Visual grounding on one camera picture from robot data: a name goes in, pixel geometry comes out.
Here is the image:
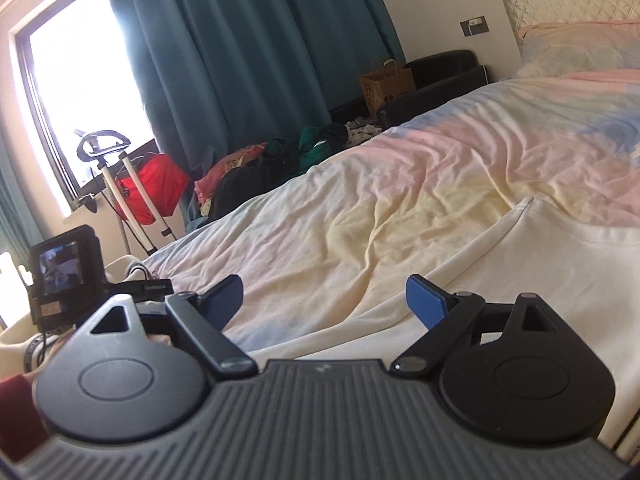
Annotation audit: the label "pastel pillow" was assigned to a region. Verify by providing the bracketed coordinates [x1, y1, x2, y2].
[511, 20, 640, 79]

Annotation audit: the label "dark framed window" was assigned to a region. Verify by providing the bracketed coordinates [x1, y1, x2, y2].
[10, 0, 157, 212]

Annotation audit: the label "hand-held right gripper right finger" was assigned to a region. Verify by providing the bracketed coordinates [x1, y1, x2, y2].
[390, 275, 562, 378]

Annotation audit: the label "cream pants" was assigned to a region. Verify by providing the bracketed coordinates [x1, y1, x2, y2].
[247, 197, 640, 466]

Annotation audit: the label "garment steamer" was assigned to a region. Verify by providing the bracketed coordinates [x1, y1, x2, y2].
[75, 130, 177, 257]

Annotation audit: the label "teal curtain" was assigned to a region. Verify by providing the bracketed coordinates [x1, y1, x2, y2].
[0, 160, 44, 257]
[97, 0, 407, 221]

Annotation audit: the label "brown paper bag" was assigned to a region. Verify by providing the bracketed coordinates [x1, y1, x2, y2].
[359, 57, 417, 119]

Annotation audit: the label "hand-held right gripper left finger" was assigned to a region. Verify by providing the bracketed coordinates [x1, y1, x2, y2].
[75, 275, 258, 382]

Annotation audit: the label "black sofa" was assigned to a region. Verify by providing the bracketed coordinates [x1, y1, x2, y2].
[330, 50, 496, 133]

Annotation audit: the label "red cloth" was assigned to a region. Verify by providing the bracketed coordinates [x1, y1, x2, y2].
[116, 154, 191, 226]

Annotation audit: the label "pile of clothes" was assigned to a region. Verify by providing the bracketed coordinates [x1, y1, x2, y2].
[187, 122, 383, 227]

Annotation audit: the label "wall power socket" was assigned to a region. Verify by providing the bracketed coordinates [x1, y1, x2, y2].
[460, 16, 490, 38]

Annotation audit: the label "pastel bed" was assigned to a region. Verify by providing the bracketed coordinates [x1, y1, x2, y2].
[0, 67, 640, 376]

